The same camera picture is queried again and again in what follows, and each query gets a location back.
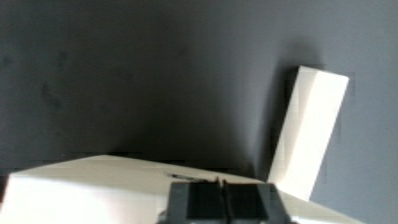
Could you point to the white cabinet body box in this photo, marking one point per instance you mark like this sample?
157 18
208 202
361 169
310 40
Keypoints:
109 190

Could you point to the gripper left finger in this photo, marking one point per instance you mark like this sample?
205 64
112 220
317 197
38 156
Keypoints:
194 204

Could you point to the white U-shaped border fence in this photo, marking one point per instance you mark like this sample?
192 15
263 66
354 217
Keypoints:
308 126

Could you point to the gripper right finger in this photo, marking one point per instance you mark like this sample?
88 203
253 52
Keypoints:
255 204

